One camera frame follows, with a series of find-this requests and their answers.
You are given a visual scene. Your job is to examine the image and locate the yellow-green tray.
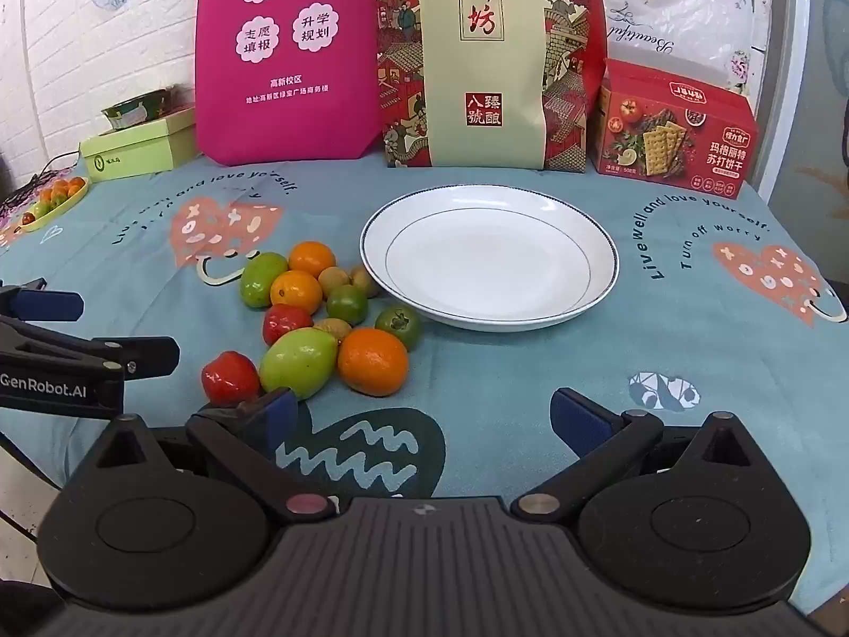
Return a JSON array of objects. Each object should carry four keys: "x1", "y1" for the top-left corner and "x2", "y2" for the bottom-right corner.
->
[{"x1": 16, "y1": 174, "x2": 92, "y2": 233}]

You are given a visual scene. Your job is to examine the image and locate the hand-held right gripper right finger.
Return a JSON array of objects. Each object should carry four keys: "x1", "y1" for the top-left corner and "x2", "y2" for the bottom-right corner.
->
[{"x1": 509, "y1": 386, "x2": 765, "y2": 521}]

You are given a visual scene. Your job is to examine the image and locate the blue printed tablecloth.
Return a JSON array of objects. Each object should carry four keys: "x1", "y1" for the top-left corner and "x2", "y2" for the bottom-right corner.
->
[{"x1": 0, "y1": 152, "x2": 849, "y2": 618}]

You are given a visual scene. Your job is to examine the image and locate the red cracker box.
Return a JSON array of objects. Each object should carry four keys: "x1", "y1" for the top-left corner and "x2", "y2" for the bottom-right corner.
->
[{"x1": 589, "y1": 58, "x2": 759, "y2": 201}]

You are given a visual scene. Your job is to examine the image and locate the white floral bag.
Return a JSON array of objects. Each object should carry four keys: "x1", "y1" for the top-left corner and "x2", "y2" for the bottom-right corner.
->
[{"x1": 590, "y1": 0, "x2": 777, "y2": 99}]

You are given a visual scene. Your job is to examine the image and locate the large orange tangerine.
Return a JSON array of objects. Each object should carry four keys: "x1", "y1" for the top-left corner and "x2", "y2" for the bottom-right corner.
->
[{"x1": 337, "y1": 327, "x2": 410, "y2": 398}]

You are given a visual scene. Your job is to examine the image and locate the small green tomato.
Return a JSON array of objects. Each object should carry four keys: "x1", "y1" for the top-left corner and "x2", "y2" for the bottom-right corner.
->
[{"x1": 325, "y1": 285, "x2": 369, "y2": 326}]

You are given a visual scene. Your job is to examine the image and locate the light green box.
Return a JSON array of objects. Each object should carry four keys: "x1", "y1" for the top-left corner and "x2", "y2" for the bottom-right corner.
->
[{"x1": 78, "y1": 102, "x2": 198, "y2": 183}]

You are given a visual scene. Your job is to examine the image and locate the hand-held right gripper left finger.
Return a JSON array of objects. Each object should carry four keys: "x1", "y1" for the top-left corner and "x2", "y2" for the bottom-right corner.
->
[{"x1": 83, "y1": 386, "x2": 339, "y2": 524}]

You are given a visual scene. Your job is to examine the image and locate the large green tomato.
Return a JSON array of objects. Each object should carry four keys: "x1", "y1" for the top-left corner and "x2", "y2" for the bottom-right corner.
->
[{"x1": 375, "y1": 305, "x2": 421, "y2": 352}]

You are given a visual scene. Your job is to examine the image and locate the small orange tangerine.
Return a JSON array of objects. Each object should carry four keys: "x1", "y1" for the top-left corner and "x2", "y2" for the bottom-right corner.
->
[
  {"x1": 270, "y1": 270, "x2": 324, "y2": 316},
  {"x1": 288, "y1": 240, "x2": 337, "y2": 278}
]

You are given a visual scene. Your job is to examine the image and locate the large light green mango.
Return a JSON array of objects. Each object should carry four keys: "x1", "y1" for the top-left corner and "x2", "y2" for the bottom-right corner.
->
[{"x1": 258, "y1": 327, "x2": 339, "y2": 401}]

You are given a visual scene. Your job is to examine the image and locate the white plate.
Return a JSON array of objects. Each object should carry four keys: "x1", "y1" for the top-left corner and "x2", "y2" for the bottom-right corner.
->
[{"x1": 359, "y1": 187, "x2": 619, "y2": 331}]

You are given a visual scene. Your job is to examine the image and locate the red tomato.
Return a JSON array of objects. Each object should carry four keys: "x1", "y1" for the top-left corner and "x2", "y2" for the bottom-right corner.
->
[
  {"x1": 263, "y1": 304, "x2": 315, "y2": 346},
  {"x1": 202, "y1": 351, "x2": 261, "y2": 407}
]

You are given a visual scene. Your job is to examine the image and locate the black cables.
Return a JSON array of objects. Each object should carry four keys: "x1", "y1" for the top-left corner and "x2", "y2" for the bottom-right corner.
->
[{"x1": 0, "y1": 151, "x2": 81, "y2": 210}]

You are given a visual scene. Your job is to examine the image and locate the small light green mango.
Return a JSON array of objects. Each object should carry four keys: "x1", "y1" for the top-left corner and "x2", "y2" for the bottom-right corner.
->
[{"x1": 240, "y1": 252, "x2": 288, "y2": 309}]

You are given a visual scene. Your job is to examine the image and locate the pink bag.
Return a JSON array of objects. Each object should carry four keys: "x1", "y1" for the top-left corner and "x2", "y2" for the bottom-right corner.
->
[{"x1": 194, "y1": 0, "x2": 386, "y2": 167}]

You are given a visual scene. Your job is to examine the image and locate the cream and red gift bag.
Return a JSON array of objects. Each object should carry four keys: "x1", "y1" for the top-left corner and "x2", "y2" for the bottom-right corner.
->
[{"x1": 371, "y1": 0, "x2": 608, "y2": 174}]

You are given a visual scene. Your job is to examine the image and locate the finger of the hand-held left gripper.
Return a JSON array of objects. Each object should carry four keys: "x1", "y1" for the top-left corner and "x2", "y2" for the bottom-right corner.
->
[
  {"x1": 0, "y1": 281, "x2": 86, "y2": 323},
  {"x1": 0, "y1": 316, "x2": 182, "y2": 383}
]

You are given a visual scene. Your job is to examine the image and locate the green bowl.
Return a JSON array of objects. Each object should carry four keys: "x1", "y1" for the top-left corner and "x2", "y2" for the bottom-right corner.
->
[{"x1": 101, "y1": 86, "x2": 193, "y2": 130}]

